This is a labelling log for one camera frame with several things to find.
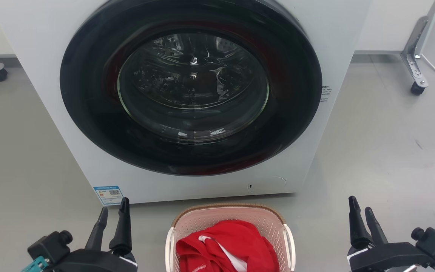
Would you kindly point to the white washing machine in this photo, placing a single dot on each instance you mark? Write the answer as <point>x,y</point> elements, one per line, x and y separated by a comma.
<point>43,75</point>

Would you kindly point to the silver metal leg with caster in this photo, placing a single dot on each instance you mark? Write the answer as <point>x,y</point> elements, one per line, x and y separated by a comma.
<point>414,60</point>

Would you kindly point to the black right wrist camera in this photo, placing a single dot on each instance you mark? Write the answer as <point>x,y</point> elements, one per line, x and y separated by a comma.
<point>434,241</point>

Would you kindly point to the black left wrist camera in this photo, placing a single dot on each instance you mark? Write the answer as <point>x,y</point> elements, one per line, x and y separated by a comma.
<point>49,247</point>

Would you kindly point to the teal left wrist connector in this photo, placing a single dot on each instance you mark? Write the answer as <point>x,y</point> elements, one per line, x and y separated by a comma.
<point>36,264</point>

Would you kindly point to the red garment with white trim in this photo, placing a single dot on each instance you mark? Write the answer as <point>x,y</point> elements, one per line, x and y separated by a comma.
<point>240,241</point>

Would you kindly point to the small printed text sticker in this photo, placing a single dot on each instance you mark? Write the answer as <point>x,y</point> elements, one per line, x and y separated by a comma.
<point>325,94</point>

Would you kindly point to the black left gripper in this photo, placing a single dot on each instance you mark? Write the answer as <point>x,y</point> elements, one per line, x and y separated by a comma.
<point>93,262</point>

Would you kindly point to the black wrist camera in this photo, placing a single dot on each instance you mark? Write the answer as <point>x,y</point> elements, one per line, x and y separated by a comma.
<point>434,241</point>
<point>49,247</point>

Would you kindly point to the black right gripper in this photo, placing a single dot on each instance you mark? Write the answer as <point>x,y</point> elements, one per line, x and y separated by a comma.
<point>387,258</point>

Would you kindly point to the pink plastic laundry basket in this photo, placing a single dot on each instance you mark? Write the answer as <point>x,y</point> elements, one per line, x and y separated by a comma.
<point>240,215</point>

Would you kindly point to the round white filter cover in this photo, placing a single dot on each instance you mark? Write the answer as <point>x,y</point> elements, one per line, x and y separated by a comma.
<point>268,185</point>

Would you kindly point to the black round glass washer door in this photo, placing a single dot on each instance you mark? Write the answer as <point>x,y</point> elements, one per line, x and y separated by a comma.
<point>89,113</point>

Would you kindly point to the blue energy label sticker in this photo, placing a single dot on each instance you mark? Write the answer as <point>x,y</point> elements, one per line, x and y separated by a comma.
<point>108,195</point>

